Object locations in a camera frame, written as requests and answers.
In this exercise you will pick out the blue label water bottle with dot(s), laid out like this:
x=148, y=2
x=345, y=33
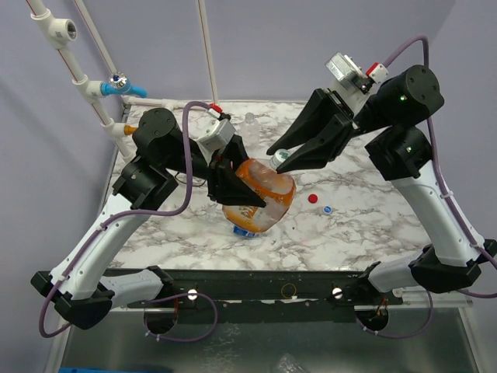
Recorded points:
x=244, y=232

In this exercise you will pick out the blue faucet valve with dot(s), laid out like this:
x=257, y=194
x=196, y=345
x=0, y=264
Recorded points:
x=119, y=84

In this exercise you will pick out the orange faucet valve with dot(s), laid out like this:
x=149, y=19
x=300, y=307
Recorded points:
x=129, y=130

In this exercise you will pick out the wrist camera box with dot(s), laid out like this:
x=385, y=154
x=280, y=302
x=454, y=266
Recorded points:
x=216, y=135
x=351, y=83

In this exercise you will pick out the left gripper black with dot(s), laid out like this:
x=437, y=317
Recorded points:
x=224, y=183

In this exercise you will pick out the white pvc pipe frame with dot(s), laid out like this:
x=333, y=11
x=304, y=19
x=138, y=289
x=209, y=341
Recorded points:
x=59, y=33

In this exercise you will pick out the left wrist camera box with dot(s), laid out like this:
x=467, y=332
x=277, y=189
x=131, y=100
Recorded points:
x=216, y=135

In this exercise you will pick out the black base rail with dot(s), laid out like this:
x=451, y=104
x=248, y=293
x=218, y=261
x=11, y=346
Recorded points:
x=264, y=296

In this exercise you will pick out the orange plastic jar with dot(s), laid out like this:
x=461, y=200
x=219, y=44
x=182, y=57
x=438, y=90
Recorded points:
x=276, y=190

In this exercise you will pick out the clear bottle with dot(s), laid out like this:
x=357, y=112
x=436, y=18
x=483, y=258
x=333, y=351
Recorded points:
x=250, y=125

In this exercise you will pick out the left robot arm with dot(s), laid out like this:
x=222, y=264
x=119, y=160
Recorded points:
x=78, y=288

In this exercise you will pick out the red bottle cap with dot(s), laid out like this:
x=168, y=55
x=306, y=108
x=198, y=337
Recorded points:
x=313, y=198

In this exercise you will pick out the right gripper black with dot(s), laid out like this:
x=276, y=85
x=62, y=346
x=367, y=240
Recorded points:
x=345, y=121

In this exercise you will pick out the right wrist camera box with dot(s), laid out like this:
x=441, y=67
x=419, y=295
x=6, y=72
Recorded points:
x=351, y=83

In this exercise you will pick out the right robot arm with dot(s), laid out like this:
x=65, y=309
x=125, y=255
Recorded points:
x=406, y=158

